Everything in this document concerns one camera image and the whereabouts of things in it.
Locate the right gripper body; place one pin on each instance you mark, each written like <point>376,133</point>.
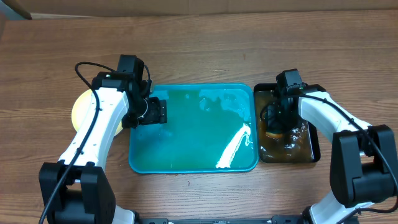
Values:
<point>281,119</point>

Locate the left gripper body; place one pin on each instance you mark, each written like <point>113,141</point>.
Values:
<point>147,112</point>

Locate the green yellow sponge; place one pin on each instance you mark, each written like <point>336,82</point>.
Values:
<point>273,135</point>

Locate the green rimmed plate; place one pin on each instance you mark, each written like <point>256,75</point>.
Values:
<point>79,109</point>

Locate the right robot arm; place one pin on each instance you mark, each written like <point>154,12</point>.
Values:
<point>363,168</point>

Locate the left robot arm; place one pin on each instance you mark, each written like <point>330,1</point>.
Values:
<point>75,189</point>

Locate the black water tray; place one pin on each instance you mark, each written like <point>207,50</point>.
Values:
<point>299,145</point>

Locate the teal plastic tray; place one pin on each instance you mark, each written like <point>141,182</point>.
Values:
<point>210,128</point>

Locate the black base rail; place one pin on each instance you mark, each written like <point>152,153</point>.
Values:
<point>277,219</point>

